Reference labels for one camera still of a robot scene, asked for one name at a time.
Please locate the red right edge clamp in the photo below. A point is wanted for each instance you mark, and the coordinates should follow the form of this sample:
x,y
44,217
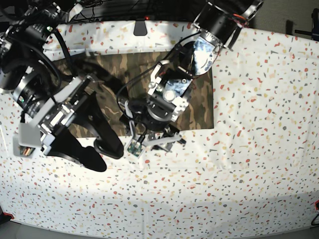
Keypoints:
x,y
317,205

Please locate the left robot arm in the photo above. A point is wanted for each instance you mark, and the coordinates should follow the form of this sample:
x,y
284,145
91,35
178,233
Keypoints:
x,y
218,26

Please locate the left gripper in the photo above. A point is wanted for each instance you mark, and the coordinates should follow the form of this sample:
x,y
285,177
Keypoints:
x,y
154,118

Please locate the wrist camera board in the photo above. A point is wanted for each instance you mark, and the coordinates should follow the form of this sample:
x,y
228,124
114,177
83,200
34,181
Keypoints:
x,y
23,151
136,149

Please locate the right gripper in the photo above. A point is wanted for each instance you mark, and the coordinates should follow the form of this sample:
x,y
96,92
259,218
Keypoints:
x,y
48,131

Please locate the red table corner clamp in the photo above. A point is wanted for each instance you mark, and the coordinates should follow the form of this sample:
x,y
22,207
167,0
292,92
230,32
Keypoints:
x,y
9,216

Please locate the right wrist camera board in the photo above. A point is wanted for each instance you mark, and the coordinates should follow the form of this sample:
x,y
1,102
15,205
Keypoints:
x,y
23,151

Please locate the terrazzo patterned table cloth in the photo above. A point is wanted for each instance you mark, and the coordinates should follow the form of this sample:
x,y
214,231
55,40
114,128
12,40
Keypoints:
x,y
250,165

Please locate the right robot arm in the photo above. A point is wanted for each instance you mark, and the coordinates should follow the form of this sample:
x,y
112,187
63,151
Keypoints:
x,y
32,44

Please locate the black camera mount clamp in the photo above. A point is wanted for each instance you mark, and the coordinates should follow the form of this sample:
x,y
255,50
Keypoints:
x,y
140,28

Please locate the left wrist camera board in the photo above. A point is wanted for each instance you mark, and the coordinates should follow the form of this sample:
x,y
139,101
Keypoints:
x,y
136,149

